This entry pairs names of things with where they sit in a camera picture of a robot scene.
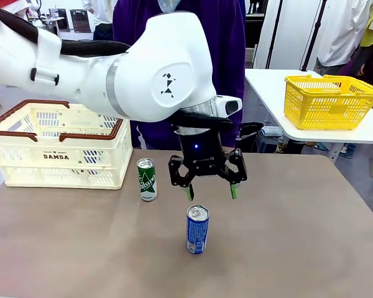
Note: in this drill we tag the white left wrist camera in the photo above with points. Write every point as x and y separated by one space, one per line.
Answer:
230 106

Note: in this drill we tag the black tripod pole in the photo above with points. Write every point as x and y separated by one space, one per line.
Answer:
312 34
273 34

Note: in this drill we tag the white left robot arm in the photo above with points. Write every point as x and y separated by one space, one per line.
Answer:
161 62

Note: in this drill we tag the black shelf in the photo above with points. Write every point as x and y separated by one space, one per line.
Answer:
254 31

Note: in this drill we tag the person in white shirt dark trousers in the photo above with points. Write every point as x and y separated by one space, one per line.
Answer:
99 15

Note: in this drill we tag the person in purple jacket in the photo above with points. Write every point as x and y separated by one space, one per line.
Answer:
227 46

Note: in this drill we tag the white side table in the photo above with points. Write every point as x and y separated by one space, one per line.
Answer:
267 93

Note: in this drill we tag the yellow plastic basket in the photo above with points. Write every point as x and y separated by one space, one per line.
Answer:
326 102

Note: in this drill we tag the blue drink can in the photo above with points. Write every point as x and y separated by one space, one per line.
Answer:
198 231

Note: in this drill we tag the green drink can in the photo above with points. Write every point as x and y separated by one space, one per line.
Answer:
147 181

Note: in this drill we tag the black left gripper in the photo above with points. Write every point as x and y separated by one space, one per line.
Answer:
202 152

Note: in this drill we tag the cream basket with brown rim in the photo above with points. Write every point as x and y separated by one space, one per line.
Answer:
65 155

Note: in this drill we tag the person in white lab shirt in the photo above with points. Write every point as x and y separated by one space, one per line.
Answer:
342 31

